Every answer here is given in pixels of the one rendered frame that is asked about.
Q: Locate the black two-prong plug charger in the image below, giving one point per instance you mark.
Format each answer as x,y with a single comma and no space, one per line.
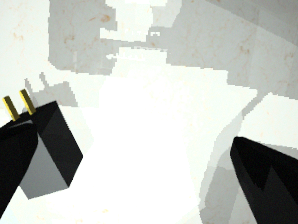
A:
57,157

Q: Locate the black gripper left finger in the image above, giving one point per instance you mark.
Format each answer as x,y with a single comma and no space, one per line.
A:
17,146

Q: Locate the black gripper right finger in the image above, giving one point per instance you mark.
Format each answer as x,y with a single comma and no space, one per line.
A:
269,180

